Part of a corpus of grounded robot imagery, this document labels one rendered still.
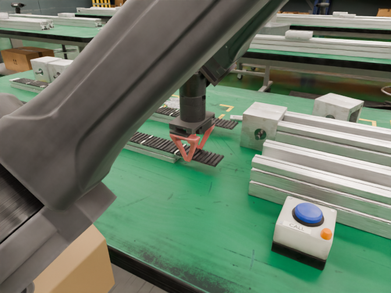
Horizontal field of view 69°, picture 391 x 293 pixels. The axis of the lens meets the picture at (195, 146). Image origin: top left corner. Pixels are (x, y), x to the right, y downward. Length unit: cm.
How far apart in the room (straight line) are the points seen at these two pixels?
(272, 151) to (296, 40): 158
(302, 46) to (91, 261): 195
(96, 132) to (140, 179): 49
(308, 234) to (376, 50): 177
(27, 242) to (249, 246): 37
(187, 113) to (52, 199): 45
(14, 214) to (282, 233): 37
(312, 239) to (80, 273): 31
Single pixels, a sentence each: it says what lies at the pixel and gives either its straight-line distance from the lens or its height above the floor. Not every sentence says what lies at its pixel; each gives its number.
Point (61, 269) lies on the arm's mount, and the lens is 38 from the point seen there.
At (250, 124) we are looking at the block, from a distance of 74.
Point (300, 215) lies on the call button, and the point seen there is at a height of 85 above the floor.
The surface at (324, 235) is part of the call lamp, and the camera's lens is 46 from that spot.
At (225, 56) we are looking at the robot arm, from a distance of 50.
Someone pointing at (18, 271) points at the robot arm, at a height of 101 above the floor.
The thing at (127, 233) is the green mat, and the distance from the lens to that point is 53.
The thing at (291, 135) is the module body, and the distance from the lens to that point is 72.
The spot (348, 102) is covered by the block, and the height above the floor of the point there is 87.
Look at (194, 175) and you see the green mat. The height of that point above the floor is 78.
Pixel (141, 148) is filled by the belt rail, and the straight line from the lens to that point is 75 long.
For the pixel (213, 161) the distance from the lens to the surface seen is 64.
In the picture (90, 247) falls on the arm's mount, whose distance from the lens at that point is 39.
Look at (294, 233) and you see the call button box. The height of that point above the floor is 83.
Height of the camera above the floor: 115
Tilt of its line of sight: 29 degrees down
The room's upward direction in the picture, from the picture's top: straight up
